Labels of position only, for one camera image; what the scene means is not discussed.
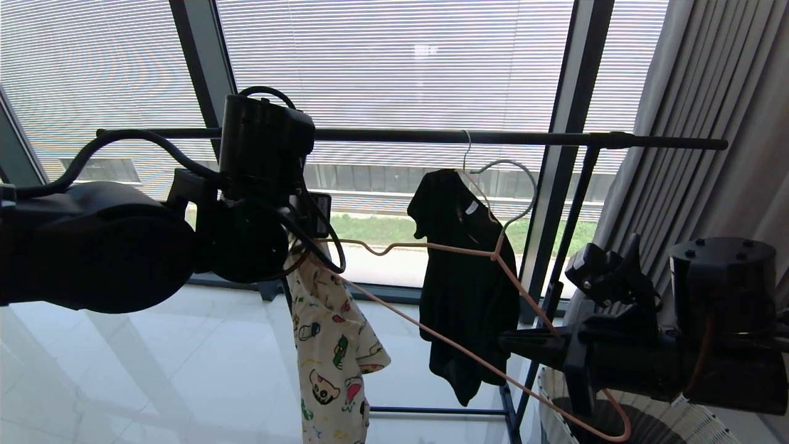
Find pink clothes hanger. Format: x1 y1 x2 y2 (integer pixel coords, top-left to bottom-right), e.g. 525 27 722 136
456 129 501 226
305 158 634 443

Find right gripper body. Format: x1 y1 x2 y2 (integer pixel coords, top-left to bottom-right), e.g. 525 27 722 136
561 321 680 416

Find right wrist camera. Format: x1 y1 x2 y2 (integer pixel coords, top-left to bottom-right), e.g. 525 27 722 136
564 233 664 335

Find beige curtain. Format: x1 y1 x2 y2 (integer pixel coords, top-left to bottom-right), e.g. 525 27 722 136
564 0 789 346

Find black clothes rack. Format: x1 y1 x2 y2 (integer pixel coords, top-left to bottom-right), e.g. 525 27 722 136
96 126 729 444

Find cream printed garment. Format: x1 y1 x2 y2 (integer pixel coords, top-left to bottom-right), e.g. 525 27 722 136
284 237 393 444

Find black cable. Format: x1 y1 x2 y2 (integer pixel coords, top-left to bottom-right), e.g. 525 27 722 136
15 128 224 200

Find black short-sleeved shirt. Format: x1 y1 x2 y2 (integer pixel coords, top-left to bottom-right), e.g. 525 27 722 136
407 168 522 408

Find white laundry basket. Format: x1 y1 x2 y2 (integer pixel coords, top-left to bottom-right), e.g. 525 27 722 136
536 366 762 444

